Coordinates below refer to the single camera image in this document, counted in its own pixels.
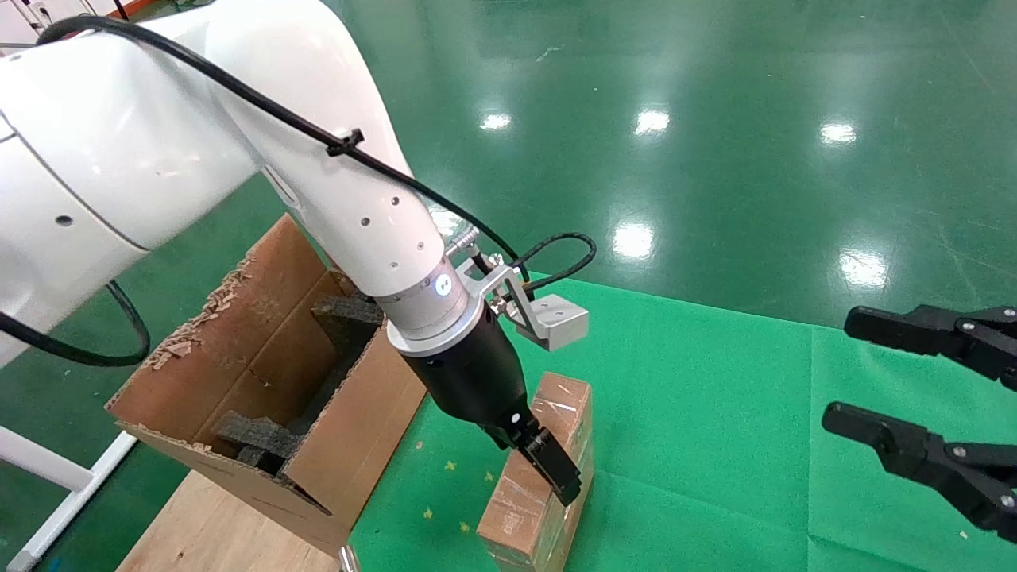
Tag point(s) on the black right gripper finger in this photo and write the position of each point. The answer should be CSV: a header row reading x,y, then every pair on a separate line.
x,y
937,465
937,330

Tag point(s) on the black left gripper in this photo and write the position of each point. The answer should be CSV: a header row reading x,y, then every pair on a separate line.
x,y
477,381

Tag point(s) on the small taped cardboard box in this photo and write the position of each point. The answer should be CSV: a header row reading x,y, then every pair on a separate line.
x,y
516,508

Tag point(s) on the large open cardboard carton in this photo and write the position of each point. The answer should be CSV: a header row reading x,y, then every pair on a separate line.
x,y
349,445

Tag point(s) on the green cloth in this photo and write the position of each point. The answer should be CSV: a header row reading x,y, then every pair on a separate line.
x,y
715,445

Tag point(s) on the black foam insert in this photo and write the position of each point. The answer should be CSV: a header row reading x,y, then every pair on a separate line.
x,y
349,314
254,433

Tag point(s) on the white pipe stand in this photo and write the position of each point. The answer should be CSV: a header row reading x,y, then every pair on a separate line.
x,y
40,465

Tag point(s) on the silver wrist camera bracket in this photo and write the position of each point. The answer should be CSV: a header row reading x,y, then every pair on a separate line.
x,y
556,318

